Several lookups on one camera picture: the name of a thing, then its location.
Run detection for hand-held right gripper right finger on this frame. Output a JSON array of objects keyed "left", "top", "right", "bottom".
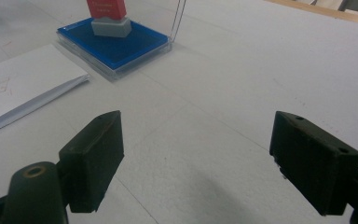
[{"left": 268, "top": 110, "right": 358, "bottom": 217}]

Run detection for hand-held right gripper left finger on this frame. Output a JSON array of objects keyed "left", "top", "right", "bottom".
[{"left": 58, "top": 110, "right": 125, "bottom": 214}]

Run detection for blue ink pad clear case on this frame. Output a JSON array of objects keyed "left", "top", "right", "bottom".
[{"left": 56, "top": 0, "right": 187, "bottom": 82}]

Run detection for red stamp with grey base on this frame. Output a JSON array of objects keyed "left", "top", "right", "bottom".
[{"left": 86, "top": 0, "right": 132, "bottom": 38}]

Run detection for white paper sheets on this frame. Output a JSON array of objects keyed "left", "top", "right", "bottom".
[{"left": 0, "top": 43, "right": 90, "bottom": 139}]

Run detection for white table cover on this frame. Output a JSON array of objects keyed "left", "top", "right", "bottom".
[{"left": 0, "top": 0, "right": 358, "bottom": 224}]

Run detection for wooden table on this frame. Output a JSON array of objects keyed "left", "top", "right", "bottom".
[{"left": 264, "top": 0, "right": 358, "bottom": 27}]

